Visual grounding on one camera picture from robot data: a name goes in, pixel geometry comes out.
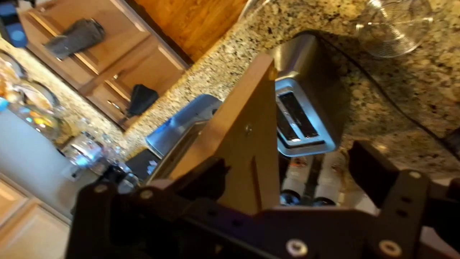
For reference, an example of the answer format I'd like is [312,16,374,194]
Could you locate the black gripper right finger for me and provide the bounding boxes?
[347,140,460,259]

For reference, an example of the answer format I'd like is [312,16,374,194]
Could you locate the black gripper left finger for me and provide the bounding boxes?
[67,157,228,259]

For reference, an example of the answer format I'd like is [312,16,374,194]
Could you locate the wooden cabinet doors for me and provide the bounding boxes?
[16,0,192,131]

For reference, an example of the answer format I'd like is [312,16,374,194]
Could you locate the black hanging cloth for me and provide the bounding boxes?
[126,84,162,118]
[44,17,107,62]

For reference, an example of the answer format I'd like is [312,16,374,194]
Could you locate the granite countertop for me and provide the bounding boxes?
[311,30,460,145]

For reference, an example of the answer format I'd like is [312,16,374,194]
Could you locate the metal toaster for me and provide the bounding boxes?
[126,92,223,186]

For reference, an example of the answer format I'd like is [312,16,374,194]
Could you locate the clear glass jar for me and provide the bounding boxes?
[0,49,29,98]
[9,78,65,145]

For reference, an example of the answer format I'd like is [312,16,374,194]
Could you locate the stainless steel toaster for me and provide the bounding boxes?
[272,32,350,158]

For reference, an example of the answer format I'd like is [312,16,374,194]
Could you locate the clear glass bowl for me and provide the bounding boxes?
[354,0,436,61]

